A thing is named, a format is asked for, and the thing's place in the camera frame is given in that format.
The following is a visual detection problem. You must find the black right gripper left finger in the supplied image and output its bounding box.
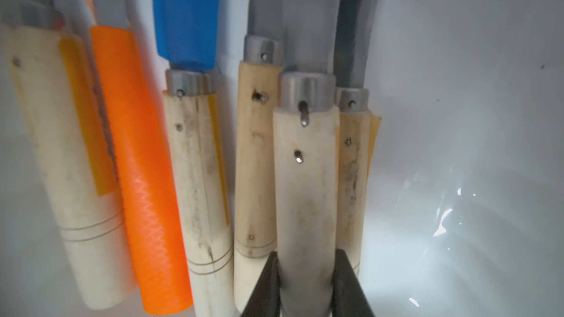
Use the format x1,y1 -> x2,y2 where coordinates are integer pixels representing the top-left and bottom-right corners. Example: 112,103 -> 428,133
241,252 -> 281,317

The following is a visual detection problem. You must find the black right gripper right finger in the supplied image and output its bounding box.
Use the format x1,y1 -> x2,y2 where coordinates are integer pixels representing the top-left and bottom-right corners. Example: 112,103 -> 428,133
331,249 -> 375,317

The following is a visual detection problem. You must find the orange collar sickle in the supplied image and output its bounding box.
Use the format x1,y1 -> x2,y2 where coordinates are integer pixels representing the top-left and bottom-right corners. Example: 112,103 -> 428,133
88,0 -> 192,316

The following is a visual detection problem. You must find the white plastic storage box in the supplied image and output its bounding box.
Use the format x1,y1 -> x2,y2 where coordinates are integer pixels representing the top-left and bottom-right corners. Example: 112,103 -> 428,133
1,0 -> 563,316

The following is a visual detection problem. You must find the wooden handle sickle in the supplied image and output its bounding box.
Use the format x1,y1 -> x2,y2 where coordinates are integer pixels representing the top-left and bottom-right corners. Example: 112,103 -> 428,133
234,0 -> 283,312
333,0 -> 381,272

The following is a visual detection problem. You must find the blue blade sickle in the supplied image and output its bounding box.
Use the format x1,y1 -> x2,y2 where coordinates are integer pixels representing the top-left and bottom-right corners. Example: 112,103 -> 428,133
153,0 -> 235,316

